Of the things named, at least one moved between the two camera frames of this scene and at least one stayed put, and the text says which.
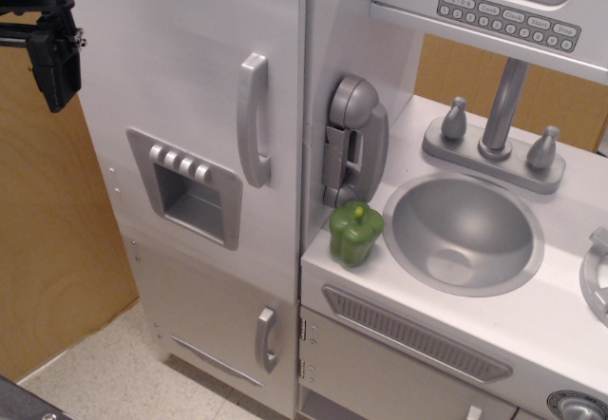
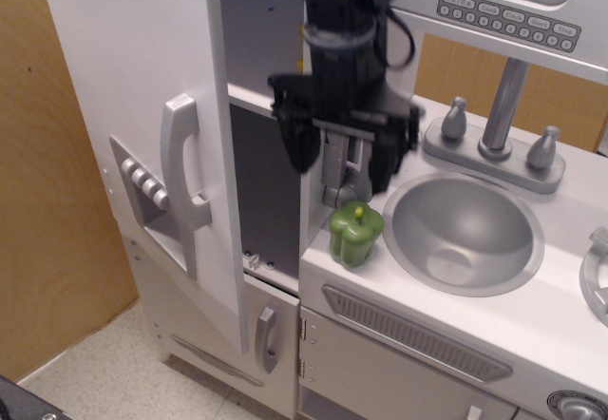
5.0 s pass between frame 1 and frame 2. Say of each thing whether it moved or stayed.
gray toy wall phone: stayed
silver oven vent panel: stayed
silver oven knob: stayed
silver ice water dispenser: moved
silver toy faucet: stayed
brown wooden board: stayed
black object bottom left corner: stayed
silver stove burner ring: stayed
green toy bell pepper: stayed
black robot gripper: moved
